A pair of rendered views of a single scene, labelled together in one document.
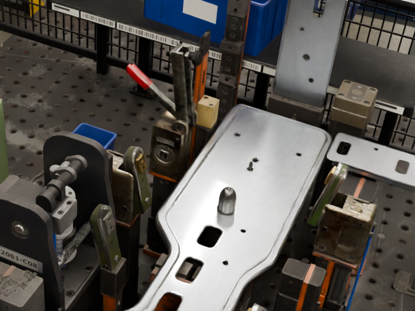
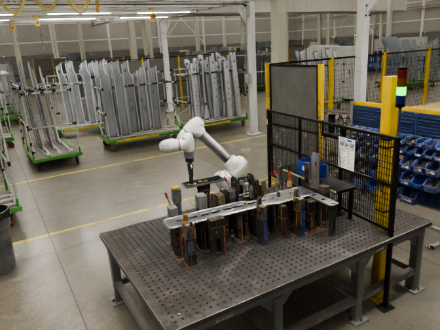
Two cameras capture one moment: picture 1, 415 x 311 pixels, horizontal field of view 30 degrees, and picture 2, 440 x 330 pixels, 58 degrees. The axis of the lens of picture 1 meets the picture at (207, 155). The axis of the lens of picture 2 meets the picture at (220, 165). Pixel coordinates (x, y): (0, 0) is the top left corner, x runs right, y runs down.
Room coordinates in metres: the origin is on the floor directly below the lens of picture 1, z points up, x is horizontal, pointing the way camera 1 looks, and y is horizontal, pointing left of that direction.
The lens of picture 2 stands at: (-1.58, -2.11, 2.31)
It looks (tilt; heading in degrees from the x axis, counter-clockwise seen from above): 17 degrees down; 47
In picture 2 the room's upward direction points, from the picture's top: 3 degrees counter-clockwise
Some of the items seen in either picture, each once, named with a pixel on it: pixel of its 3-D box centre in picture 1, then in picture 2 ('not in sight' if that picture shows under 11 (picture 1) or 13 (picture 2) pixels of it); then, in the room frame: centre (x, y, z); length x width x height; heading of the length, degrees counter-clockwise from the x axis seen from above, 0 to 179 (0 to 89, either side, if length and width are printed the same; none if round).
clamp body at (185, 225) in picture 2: not in sight; (189, 243); (0.08, 0.07, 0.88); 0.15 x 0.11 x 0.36; 72
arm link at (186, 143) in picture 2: not in sight; (186, 142); (0.46, 0.48, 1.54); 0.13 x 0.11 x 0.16; 147
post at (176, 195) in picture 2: not in sight; (177, 212); (0.34, 0.53, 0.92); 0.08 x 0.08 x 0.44; 72
